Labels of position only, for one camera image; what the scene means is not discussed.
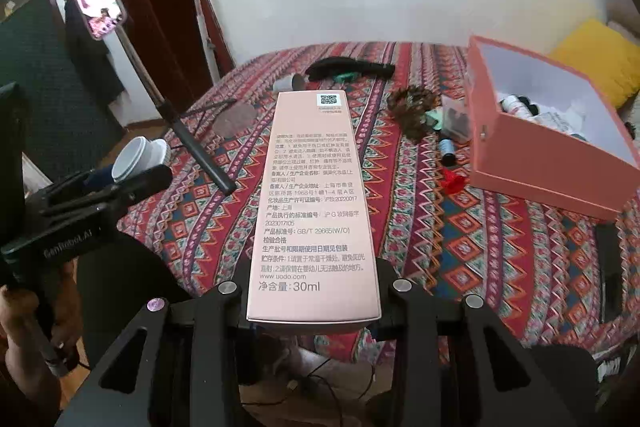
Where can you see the small blue bottle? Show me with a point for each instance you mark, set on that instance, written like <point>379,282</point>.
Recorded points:
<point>446,152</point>

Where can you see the black tripod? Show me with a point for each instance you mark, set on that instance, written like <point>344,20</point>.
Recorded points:
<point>190,137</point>

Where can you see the dark hanging clothes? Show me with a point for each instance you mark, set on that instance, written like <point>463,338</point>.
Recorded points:
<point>95,57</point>

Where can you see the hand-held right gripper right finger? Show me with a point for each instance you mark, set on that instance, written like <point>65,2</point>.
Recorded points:
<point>400,302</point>

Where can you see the yellow pillow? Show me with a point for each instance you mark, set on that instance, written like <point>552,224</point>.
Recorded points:
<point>600,57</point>

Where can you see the transparent plastic box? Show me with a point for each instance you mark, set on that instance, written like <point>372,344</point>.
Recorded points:
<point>455,119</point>

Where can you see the round brown disc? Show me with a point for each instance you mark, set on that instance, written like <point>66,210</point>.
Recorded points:
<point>234,120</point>

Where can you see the pink cardboard storage box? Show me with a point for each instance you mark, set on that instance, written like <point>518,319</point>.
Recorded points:
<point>530,162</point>

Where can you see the teal hair clip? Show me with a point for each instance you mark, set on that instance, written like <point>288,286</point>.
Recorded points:
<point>346,78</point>

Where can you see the dark green quilted panel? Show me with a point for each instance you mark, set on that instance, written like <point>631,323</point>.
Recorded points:
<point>45,82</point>

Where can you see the person's left hand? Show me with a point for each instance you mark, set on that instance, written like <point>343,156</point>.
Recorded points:
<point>20,322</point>

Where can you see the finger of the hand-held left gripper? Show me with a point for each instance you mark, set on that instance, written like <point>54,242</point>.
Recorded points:
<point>145,187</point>
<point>75,187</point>

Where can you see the dark wooden door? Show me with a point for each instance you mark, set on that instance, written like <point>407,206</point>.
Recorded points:
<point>150,7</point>

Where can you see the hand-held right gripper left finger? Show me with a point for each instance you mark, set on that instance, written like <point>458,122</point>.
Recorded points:
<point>220,307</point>

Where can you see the person's left forearm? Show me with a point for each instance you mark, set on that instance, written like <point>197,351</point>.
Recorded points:
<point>20,392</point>

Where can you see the green and pink cloth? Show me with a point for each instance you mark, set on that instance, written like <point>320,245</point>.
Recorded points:
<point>434,119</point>

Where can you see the tall pink carton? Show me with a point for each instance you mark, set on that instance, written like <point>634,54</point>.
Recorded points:
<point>310,207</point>

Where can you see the white ribbed cup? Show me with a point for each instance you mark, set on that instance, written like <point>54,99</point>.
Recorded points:
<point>137,157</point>

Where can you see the black sock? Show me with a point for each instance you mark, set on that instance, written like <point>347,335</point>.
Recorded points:
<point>350,68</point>

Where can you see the red clip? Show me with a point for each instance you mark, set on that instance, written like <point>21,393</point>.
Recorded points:
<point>452,183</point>

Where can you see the small white tube bottle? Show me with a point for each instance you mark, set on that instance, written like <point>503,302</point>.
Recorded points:
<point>288,83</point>

